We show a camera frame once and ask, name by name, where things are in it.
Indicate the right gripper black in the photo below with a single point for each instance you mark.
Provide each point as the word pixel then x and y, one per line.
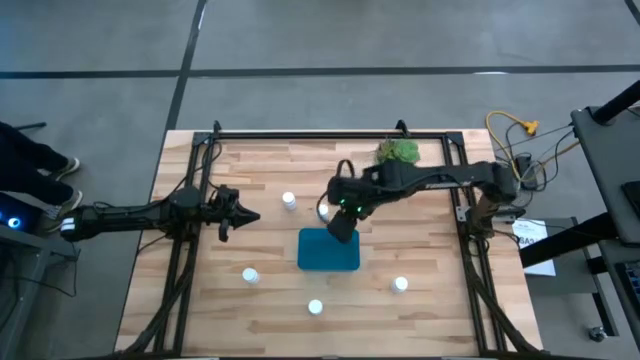
pixel 344 227

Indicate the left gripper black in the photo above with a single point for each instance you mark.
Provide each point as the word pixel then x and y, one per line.
pixel 222 207

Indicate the white plastic pill bottle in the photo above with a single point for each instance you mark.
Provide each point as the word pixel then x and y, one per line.
pixel 315 306
pixel 250 275
pixel 289 200
pixel 399 284
pixel 323 213

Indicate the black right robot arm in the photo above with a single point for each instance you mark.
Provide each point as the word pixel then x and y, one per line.
pixel 440 180

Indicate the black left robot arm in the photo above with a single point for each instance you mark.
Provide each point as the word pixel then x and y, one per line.
pixel 130 217

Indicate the teal plastic basket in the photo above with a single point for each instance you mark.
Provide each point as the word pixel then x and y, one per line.
pixel 320 252

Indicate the green plant in patterned pot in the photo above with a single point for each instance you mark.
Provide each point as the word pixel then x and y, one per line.
pixel 399 151

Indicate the person's shoe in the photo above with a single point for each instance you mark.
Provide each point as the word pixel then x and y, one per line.
pixel 67 167
pixel 65 204

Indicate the black power adapter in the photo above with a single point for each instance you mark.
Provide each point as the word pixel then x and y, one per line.
pixel 525 167

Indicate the white printed paper sheet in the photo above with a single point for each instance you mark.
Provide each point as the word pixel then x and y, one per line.
pixel 535 247

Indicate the black stand leg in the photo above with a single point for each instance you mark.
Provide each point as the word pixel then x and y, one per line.
pixel 565 240

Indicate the grey metal stand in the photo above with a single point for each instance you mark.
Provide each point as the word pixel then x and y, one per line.
pixel 30 280

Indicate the person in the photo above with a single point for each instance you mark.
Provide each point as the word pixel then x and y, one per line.
pixel 22 165

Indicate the black device with blue light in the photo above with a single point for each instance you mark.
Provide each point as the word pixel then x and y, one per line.
pixel 15 217

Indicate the grey desk top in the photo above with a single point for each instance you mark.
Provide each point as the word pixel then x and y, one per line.
pixel 605 165

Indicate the grey caster wheel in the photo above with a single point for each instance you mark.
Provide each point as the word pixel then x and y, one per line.
pixel 597 334

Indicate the black round pole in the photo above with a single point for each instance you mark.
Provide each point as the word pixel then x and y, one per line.
pixel 617 104

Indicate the black aluminium rig frame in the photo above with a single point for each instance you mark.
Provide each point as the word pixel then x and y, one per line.
pixel 300 135

